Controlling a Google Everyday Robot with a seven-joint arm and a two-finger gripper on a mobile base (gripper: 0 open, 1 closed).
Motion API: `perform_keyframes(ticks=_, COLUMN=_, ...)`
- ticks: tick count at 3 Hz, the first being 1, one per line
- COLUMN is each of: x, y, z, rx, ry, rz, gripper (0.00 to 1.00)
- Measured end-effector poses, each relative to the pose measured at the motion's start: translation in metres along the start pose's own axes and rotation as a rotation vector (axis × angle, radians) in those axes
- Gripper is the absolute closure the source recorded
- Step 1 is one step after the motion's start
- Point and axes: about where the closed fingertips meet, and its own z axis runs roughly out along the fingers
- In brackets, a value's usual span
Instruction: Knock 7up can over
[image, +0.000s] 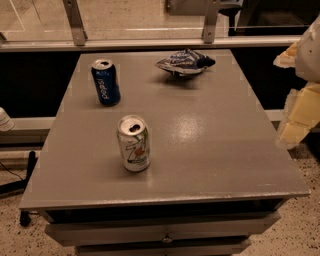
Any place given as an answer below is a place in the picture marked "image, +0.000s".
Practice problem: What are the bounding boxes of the black stand leg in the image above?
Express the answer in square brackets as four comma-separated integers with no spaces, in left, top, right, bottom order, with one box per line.
[0,151,37,227]

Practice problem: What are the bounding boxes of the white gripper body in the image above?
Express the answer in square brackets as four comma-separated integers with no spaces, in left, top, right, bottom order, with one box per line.
[295,16,320,82]

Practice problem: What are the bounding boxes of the metal railing bracket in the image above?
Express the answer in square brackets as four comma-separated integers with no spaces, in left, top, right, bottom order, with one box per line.
[202,0,221,44]
[62,0,88,46]

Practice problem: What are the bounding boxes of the grey drawer cabinet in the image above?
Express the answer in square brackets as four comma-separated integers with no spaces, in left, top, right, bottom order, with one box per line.
[21,50,309,256]

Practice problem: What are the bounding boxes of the left metal railing bracket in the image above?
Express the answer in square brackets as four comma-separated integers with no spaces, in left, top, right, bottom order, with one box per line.
[62,0,88,46]

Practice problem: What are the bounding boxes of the blue pepsi can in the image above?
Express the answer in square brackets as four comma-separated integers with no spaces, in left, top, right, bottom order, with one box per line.
[91,59,121,106]

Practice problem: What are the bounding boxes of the crumpled blue chip bag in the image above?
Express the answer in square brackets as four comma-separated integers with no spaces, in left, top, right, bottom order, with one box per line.
[155,49,216,77]

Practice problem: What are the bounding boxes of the white green 7up can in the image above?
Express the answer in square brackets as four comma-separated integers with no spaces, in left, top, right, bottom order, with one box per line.
[117,115,150,172]

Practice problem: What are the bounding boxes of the right metal railing bracket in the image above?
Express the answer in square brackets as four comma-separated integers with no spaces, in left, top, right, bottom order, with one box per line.
[202,0,221,44]

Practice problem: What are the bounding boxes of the white object at left edge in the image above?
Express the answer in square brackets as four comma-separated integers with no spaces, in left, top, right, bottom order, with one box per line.
[0,107,14,132]

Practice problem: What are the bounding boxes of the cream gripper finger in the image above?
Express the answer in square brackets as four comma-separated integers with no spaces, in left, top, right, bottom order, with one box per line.
[273,42,298,68]
[275,82,320,149]

